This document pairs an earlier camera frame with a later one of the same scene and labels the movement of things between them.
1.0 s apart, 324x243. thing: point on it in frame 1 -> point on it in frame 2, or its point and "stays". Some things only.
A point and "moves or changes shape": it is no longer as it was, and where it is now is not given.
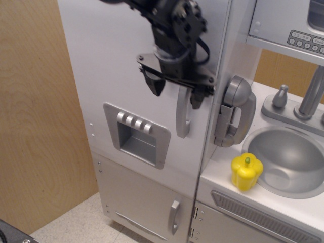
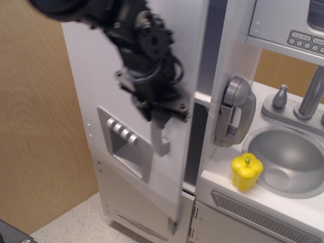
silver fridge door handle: x=183 y=126 -> x=161 y=145
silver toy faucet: x=309 y=115 stays
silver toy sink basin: x=293 y=161 stays
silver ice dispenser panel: x=138 y=138 -> x=127 y=144
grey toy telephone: x=235 y=121 stays
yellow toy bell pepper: x=246 y=169 stays
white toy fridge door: x=159 y=137 moves or changes shape
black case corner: x=9 y=234 stays
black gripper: x=180 y=66 -> x=157 y=84
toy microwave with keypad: x=293 y=28 stays
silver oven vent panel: x=275 y=224 stays
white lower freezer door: x=144 y=205 stays
